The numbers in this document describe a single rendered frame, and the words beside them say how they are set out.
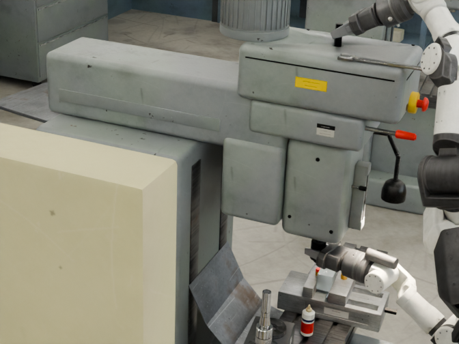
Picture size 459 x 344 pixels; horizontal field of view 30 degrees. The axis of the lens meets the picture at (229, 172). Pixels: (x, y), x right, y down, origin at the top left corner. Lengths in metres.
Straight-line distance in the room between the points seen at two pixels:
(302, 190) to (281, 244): 2.70
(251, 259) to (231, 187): 2.48
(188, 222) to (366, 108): 0.67
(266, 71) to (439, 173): 0.61
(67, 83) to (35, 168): 2.07
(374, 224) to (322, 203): 3.04
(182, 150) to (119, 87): 0.29
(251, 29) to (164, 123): 0.42
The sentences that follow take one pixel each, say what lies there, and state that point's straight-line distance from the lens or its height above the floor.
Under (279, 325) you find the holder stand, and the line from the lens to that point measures 2.51.
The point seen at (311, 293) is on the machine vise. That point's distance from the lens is 2.87.
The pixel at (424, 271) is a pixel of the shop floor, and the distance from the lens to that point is 5.10.
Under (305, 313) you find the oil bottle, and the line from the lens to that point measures 2.78.
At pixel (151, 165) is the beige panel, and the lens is 0.64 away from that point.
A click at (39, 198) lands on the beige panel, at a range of 0.66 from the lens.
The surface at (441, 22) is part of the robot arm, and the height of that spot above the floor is 2.03.
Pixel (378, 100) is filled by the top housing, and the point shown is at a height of 1.80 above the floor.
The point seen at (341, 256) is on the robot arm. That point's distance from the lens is 2.62.
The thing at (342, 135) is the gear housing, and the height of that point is 1.67.
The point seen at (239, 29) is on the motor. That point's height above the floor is 1.92.
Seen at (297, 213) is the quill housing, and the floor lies 1.39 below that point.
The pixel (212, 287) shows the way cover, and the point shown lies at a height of 1.02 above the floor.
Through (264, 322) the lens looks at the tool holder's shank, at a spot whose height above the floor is 1.22.
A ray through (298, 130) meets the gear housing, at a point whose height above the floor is 1.67.
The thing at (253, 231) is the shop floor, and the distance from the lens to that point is 5.30.
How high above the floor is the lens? 2.57
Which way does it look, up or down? 25 degrees down
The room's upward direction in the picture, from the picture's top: 2 degrees clockwise
